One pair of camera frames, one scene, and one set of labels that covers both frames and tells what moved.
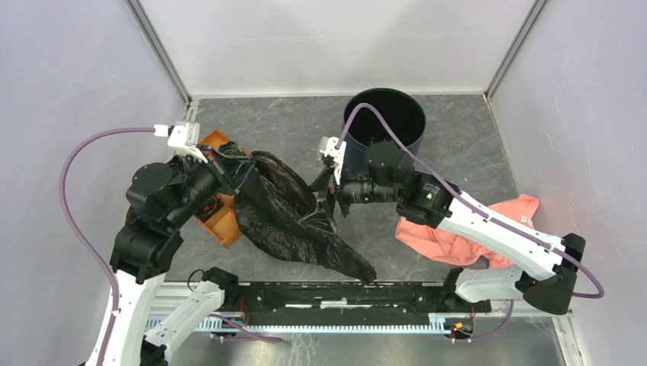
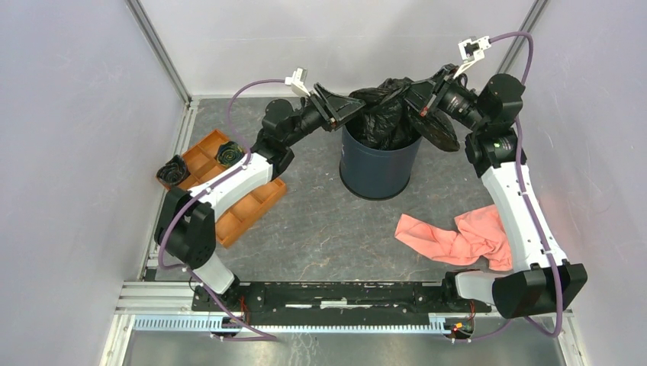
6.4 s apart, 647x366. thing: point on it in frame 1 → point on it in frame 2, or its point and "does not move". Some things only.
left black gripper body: (221, 173) → (313, 117)
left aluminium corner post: (159, 48) does not move
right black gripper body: (352, 188) → (455, 101)
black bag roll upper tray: (232, 149) does not move
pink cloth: (521, 208) does not move
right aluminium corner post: (508, 61) does not move
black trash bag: (272, 199) → (388, 122)
